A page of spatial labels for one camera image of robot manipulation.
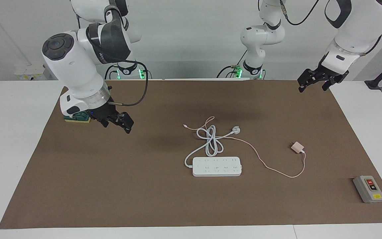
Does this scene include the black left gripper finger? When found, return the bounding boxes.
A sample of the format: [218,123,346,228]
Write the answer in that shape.
[322,77,344,91]
[298,69,322,93]

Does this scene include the pink charger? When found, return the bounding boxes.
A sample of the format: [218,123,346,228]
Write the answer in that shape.
[290,141,305,154]

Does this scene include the pink charging cable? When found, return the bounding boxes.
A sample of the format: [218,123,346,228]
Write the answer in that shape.
[183,116,307,178]

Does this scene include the white power strip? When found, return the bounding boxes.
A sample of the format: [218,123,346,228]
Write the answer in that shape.
[192,157,243,177]

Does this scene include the brown table mat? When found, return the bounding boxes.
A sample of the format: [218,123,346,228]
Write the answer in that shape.
[0,80,382,229]

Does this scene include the white box with yellow labels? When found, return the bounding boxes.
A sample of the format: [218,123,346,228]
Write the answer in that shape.
[14,68,58,81]

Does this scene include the green knife switch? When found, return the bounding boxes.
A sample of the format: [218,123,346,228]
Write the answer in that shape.
[64,112,92,123]

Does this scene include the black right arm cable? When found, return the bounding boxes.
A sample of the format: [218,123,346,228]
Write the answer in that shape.
[110,60,149,107]

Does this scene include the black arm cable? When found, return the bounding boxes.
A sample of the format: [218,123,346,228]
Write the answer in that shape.
[279,0,321,26]
[110,60,149,107]

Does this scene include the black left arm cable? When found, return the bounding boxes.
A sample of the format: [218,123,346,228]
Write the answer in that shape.
[279,0,321,26]

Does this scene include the white power strip cord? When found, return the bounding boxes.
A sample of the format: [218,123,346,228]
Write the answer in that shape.
[184,125,241,168]

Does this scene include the grey button switch box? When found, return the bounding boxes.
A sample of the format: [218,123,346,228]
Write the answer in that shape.
[353,175,382,203]

